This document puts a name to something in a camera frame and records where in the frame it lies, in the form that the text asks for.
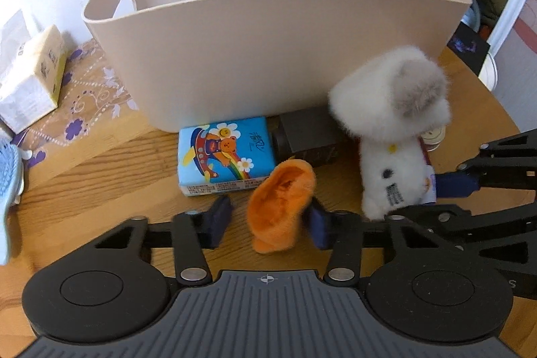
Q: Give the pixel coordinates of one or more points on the blue cartoon tissue pack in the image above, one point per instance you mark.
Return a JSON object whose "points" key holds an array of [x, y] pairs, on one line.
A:
{"points": [[226, 156]]}

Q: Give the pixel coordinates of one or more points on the black box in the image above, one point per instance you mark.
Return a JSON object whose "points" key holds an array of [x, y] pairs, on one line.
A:
{"points": [[306, 135]]}

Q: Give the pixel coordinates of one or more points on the orange fuzzy sock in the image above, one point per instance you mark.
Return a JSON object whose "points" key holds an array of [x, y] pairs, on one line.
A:
{"points": [[277, 207]]}

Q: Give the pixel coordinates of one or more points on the yellow sealed tissue pack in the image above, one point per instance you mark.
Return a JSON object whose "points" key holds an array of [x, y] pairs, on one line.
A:
{"points": [[33, 81]]}

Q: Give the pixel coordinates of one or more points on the black tablet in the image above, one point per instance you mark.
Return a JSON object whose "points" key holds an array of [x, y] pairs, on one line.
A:
{"points": [[467, 45]]}

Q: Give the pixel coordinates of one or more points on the small round tin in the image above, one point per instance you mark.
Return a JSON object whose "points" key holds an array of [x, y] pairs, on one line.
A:
{"points": [[434, 138]]}

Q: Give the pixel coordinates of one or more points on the blue hair brush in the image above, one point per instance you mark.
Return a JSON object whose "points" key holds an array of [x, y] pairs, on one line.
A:
{"points": [[6, 182]]}

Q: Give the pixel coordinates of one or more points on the beige plastic basket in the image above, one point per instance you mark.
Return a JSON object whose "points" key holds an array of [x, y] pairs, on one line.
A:
{"points": [[251, 60]]}

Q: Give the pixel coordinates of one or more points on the brown floral table mat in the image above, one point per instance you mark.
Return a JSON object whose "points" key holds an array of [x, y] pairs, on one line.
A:
{"points": [[88, 98]]}

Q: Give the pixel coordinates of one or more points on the wooden desktop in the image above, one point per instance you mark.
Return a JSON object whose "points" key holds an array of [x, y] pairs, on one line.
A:
{"points": [[105, 190]]}

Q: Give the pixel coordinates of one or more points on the light blue headphones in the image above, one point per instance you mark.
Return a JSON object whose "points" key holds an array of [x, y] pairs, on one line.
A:
{"points": [[474, 12]]}

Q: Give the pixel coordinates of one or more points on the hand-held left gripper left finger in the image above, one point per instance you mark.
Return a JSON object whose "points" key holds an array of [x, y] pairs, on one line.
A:
{"points": [[218, 219]]}

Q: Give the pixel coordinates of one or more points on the white fluffy plush toy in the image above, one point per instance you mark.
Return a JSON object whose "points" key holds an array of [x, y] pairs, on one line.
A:
{"points": [[386, 98]]}

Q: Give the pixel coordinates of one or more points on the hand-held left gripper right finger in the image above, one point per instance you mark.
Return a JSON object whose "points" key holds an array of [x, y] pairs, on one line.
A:
{"points": [[319, 226]]}

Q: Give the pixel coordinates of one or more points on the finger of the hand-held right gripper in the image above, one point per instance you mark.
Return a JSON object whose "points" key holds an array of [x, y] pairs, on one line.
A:
{"points": [[461, 221], [453, 184]]}

